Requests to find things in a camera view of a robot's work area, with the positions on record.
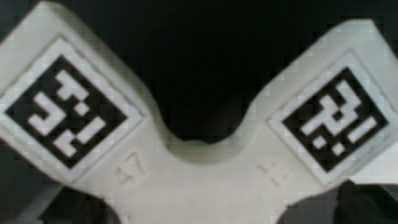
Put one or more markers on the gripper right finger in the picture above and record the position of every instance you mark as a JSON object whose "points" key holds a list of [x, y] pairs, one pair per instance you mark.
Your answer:
{"points": [[355, 204]]}

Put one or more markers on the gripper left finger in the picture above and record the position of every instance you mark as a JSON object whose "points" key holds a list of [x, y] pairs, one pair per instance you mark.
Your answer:
{"points": [[63, 206]]}

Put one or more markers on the white cross-shaped table base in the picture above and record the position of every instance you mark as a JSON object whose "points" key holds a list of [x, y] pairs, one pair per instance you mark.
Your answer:
{"points": [[81, 123]]}

